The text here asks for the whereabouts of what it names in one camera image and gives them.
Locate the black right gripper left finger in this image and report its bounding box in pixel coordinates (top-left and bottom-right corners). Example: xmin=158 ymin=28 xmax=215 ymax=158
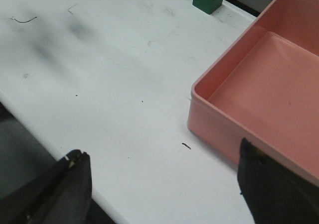
xmin=0 ymin=149 xmax=92 ymax=224

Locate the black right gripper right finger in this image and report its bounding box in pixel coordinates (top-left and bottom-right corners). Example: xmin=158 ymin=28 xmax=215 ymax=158
xmin=237 ymin=138 xmax=319 ymax=224

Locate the pink plastic bin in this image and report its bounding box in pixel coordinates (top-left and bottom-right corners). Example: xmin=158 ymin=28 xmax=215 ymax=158
xmin=188 ymin=0 xmax=319 ymax=185

